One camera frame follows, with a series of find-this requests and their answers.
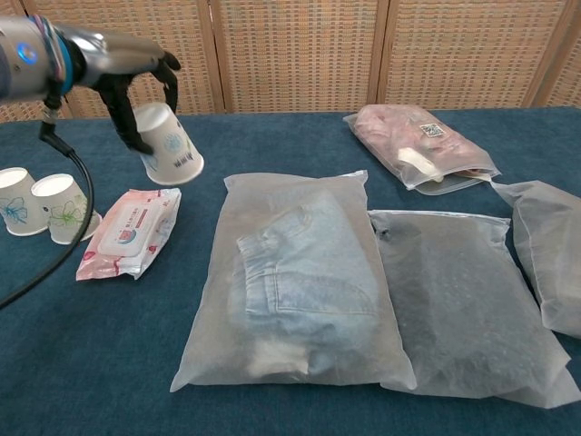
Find pink wet wipes pack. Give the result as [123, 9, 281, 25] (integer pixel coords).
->
[75, 186, 182, 282]

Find frosted bag with dark garment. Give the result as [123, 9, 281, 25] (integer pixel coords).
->
[367, 208, 581, 410]

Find white paper cup blue print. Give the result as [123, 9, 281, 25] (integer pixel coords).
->
[135, 102, 205, 186]
[0, 166, 50, 237]

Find blue table mat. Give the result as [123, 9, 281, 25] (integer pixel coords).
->
[0, 104, 581, 436]

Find white paper cup green flower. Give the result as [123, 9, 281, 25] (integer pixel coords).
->
[30, 173, 103, 245]

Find frosted bag with brown garment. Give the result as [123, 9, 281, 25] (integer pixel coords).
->
[492, 180, 581, 338]

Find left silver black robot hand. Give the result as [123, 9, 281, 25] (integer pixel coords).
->
[84, 25, 182, 155]

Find frosted bag with pink garment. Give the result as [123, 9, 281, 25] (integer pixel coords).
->
[342, 104, 502, 197]

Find frosted bag with blue jeans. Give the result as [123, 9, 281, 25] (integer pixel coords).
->
[170, 170, 418, 394]

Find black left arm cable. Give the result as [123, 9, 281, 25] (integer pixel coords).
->
[0, 88, 95, 310]

